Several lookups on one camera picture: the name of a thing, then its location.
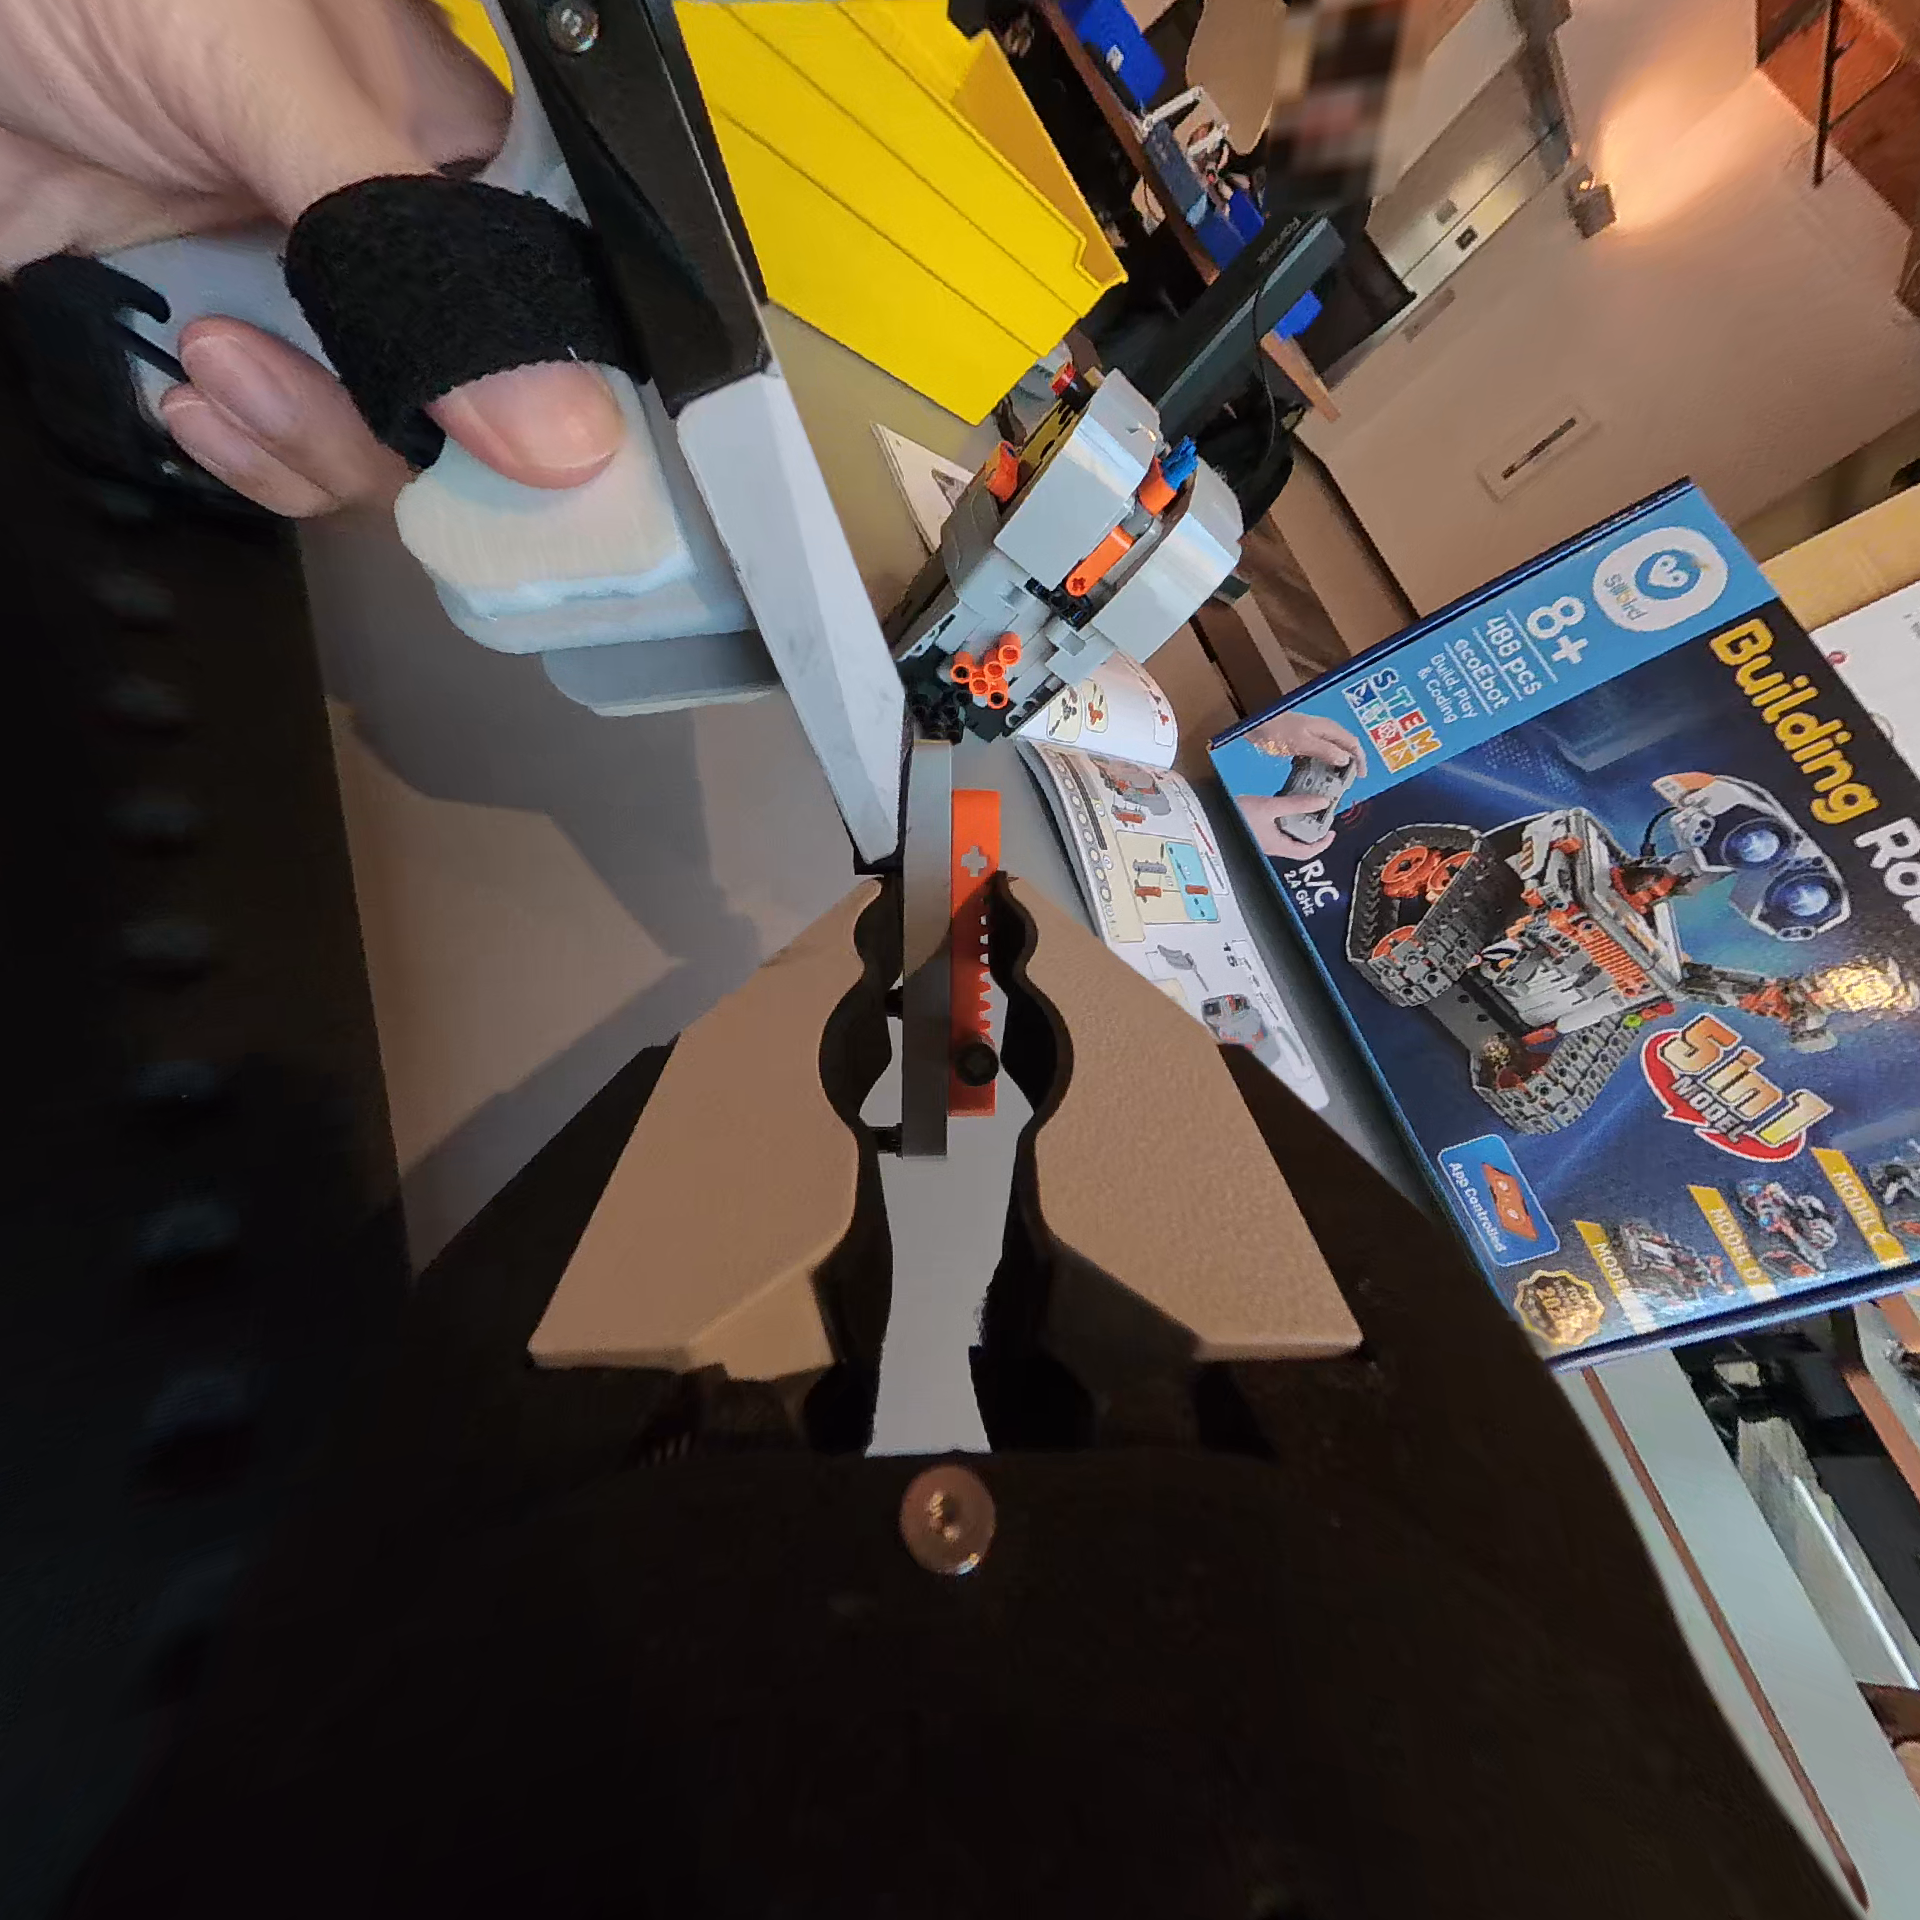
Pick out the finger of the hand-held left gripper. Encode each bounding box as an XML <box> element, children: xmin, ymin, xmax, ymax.
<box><xmin>672</xmin><ymin>373</ymin><xmax>912</xmax><ymax>864</ymax></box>

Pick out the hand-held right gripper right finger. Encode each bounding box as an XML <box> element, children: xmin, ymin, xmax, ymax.
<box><xmin>990</xmin><ymin>873</ymin><xmax>1365</xmax><ymax>1435</ymax></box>

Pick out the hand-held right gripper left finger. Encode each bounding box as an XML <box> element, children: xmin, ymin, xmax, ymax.
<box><xmin>529</xmin><ymin>876</ymin><xmax>912</xmax><ymax>1443</ymax></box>

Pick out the grey building-block robot model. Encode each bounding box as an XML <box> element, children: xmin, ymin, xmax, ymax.
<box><xmin>885</xmin><ymin>366</ymin><xmax>1250</xmax><ymax>744</ymax></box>

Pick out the grey beam with orange rack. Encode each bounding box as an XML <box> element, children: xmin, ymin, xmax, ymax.
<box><xmin>896</xmin><ymin>734</ymin><xmax>1005</xmax><ymax>1162</ymax></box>

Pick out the person's left hand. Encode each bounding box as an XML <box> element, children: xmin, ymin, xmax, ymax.
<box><xmin>0</xmin><ymin>0</ymin><xmax>628</xmax><ymax>522</ymax></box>

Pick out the yellow storage bin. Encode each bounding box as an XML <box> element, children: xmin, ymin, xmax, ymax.
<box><xmin>434</xmin><ymin>0</ymin><xmax>1131</xmax><ymax>428</ymax></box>

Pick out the white instruction booklet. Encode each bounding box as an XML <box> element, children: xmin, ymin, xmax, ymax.
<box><xmin>870</xmin><ymin>424</ymin><xmax>1335</xmax><ymax>1116</ymax></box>

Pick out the black monitor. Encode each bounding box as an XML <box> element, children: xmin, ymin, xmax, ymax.
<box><xmin>1102</xmin><ymin>214</ymin><xmax>1348</xmax><ymax>444</ymax></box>

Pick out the blue robot kit box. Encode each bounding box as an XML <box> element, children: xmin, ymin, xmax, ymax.
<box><xmin>1207</xmin><ymin>481</ymin><xmax>1920</xmax><ymax>1372</ymax></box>

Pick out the white cabinet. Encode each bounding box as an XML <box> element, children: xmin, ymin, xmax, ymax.
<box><xmin>1302</xmin><ymin>194</ymin><xmax>1803</xmax><ymax>662</ymax></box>

